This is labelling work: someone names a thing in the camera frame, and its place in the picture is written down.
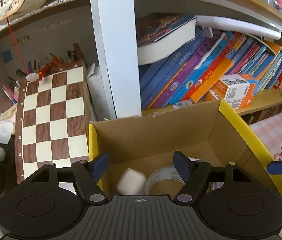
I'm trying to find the clear packing tape roll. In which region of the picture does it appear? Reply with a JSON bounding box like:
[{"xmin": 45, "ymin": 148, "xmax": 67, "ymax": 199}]
[{"xmin": 145, "ymin": 166, "xmax": 184, "ymax": 198}]

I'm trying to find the white foam cube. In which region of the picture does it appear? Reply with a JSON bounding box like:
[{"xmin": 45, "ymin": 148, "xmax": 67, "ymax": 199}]
[{"xmin": 117, "ymin": 168, "xmax": 146, "ymax": 195}]

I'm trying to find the yellow cardboard box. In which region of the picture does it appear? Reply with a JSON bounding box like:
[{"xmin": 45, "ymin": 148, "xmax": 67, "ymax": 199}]
[{"xmin": 88, "ymin": 100, "xmax": 282, "ymax": 196}]

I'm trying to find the brown white chessboard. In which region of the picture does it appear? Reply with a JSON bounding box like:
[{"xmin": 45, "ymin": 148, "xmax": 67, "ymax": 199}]
[{"xmin": 15, "ymin": 60, "xmax": 91, "ymax": 183}]

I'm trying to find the lower orange white toothpaste box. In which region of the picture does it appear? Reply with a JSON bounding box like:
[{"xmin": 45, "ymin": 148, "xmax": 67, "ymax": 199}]
[{"xmin": 204, "ymin": 89, "xmax": 254, "ymax": 110}]

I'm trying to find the orange white toothpaste box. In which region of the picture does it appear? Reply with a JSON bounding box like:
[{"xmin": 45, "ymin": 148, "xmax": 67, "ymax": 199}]
[
  {"xmin": 204, "ymin": 89, "xmax": 254, "ymax": 110},
  {"xmin": 211, "ymin": 74, "xmax": 260, "ymax": 100}
]

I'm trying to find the upper orange white toothpaste box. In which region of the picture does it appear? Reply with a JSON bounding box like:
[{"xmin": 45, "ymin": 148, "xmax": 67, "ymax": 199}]
[{"xmin": 211, "ymin": 74, "xmax": 260, "ymax": 100}]

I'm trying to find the row of leaning books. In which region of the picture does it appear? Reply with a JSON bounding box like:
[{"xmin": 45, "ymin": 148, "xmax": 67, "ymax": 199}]
[{"xmin": 139, "ymin": 27, "xmax": 282, "ymax": 110}]

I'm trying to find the thick white lying book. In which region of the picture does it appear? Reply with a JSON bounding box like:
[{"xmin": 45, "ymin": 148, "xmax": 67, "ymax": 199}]
[{"xmin": 136, "ymin": 12, "xmax": 197, "ymax": 65}]

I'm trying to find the white bookshelf frame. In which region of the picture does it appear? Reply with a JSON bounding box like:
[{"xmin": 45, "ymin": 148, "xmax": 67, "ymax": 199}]
[{"xmin": 0, "ymin": 0, "xmax": 282, "ymax": 120}]

